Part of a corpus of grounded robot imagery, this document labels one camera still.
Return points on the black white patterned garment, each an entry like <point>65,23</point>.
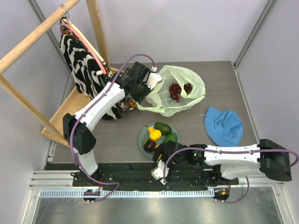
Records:
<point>87,74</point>

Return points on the fake green fruit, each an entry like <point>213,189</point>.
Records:
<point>171,137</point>

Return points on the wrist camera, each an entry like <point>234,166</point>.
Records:
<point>153,80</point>
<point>160,172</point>

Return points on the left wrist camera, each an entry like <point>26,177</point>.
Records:
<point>153,80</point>

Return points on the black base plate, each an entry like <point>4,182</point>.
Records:
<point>136,176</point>

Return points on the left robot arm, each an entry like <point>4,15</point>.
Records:
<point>138,81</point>

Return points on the fake dark green avocado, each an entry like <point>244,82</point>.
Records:
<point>165,129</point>

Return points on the fake dark plum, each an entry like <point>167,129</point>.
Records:
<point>149,145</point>

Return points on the fake yellow pepper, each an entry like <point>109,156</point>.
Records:
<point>154,134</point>

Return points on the cream clothes hanger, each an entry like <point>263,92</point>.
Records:
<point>84,40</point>

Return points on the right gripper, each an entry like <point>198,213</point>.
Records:
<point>170,149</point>

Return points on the fake purple grape bunch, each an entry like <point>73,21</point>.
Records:
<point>175,90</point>

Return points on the grey-blue round plate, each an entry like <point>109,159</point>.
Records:
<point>144,136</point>

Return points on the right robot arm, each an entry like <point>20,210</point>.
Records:
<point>266,158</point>

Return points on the pink clothes hanger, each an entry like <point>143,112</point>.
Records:
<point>95,57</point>

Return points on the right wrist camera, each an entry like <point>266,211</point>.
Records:
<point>160,172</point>

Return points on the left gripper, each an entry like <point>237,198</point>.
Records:
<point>139,99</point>

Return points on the white cable duct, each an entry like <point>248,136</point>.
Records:
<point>93,193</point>

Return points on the blue cloth hat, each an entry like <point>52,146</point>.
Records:
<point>224,128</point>

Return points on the wooden clothes rack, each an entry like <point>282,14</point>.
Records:
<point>40,75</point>

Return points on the pale green plastic bag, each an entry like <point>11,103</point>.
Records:
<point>159,101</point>

